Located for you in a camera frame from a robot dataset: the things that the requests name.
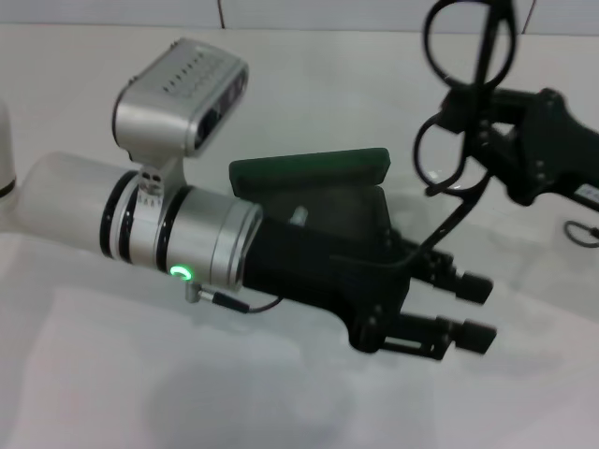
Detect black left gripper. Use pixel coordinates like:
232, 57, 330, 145
241, 217, 413, 355

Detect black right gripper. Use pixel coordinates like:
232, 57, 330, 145
442, 88, 599, 211

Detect black glasses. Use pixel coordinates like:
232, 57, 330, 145
329, 0, 521, 272

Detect green glasses case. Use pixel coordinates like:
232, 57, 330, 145
227, 147, 392, 235

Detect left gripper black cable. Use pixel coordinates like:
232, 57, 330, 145
183, 280, 282, 313

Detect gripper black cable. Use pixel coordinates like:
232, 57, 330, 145
563, 220, 599, 250
183, 280, 282, 313

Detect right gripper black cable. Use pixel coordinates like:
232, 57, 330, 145
563, 220, 599, 250

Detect silver left camera bracket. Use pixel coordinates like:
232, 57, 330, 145
135, 156, 188, 211

